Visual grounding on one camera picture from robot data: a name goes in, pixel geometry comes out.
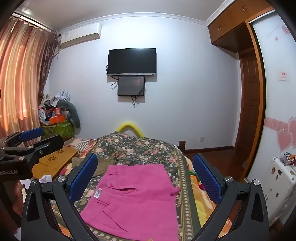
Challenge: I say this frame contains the black wall television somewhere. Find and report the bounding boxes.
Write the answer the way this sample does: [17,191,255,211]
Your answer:
[107,48,157,76]

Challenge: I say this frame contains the pile of mixed clutter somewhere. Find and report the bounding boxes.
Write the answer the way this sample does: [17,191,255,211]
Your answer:
[38,91,72,121]

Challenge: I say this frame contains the orange yellow fleece blanket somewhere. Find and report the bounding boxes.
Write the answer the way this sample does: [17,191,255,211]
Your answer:
[185,155,232,241]

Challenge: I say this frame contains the wooden overhead cabinet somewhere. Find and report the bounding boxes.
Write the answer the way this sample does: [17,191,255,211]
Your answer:
[207,0,276,47]

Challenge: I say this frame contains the brown wooden door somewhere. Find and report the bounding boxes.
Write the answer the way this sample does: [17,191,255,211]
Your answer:
[235,50,263,168]

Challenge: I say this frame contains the pink pants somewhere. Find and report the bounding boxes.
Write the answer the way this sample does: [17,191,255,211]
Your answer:
[80,164,181,241]

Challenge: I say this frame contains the wooden lap desk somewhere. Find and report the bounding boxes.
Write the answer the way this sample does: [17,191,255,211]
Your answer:
[31,147,80,180]

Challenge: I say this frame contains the grey plush toy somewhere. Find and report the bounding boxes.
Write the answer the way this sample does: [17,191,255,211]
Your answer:
[55,100,81,128]

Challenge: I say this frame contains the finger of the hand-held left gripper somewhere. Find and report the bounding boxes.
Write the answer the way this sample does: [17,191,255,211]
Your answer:
[0,127,45,149]
[23,135,64,165]

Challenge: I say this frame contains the white suitcase with stickers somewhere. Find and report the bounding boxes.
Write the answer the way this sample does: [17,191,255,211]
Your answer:
[263,156,296,224]

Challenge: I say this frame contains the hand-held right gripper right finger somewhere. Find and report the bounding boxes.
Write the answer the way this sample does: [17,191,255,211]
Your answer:
[192,153,270,241]

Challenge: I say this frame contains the white heart-print wardrobe door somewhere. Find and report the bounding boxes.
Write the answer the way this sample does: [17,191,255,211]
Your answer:
[245,7,296,182]

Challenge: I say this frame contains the yellow foam tube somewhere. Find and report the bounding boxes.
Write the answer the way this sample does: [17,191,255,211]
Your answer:
[117,121,145,138]

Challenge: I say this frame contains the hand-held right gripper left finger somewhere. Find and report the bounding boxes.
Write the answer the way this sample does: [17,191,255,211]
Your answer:
[21,153,99,241]

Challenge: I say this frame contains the white air conditioner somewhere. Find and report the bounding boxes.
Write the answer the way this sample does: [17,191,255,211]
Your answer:
[59,22,102,49]

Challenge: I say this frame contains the floral green bedsheet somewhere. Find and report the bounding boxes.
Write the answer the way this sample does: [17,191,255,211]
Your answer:
[50,131,201,241]

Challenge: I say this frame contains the orange box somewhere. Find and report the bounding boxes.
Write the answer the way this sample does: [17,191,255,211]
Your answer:
[49,115,66,125]

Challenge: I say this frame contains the striped cloth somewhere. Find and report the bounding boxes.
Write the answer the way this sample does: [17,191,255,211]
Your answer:
[66,138,97,156]

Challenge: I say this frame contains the small black wall monitor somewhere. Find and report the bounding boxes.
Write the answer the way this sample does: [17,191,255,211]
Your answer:
[117,75,146,96]

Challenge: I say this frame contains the green storage box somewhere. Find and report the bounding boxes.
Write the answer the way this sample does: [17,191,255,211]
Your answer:
[42,119,74,140]

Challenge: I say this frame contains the pink striped curtain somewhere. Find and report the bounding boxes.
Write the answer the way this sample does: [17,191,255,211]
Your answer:
[0,14,60,135]

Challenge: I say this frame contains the olive green garment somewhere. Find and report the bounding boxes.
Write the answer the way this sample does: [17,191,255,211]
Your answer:
[70,154,116,178]

